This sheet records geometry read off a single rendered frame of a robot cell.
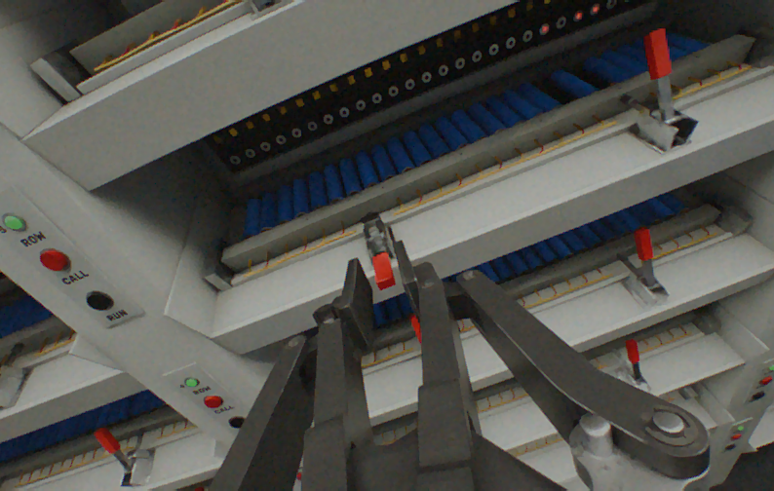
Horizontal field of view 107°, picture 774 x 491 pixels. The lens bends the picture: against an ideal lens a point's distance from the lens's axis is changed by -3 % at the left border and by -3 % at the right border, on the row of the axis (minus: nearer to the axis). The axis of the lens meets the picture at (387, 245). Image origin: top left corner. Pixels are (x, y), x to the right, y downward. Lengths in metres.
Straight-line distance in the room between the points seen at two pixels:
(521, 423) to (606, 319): 0.23
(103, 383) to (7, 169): 0.22
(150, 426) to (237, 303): 0.31
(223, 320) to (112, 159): 0.16
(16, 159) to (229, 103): 0.14
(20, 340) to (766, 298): 0.91
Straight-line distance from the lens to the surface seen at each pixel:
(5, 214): 0.33
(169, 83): 0.24
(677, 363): 0.66
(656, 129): 0.35
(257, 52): 0.23
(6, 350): 0.57
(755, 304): 0.63
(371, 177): 0.33
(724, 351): 0.69
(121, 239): 0.31
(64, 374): 0.47
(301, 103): 0.38
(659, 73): 0.35
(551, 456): 0.76
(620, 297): 0.46
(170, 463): 0.58
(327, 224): 0.31
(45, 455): 0.76
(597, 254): 0.46
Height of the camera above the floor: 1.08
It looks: 29 degrees down
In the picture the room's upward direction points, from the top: 24 degrees counter-clockwise
